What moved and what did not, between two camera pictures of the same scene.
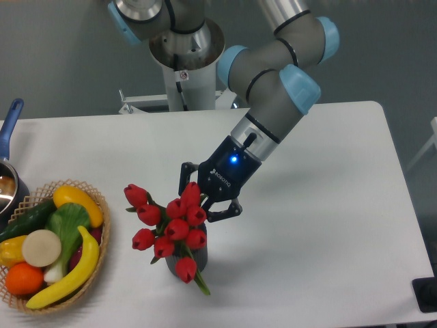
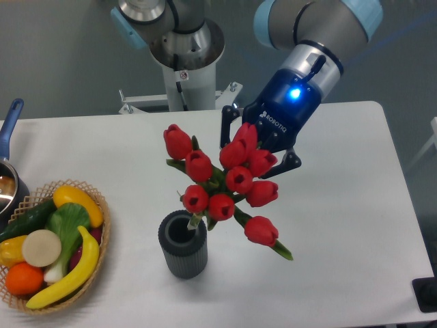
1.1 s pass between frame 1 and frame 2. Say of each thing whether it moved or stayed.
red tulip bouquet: moved
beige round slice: stayed
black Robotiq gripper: moved
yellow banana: stayed
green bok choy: stayed
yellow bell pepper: stayed
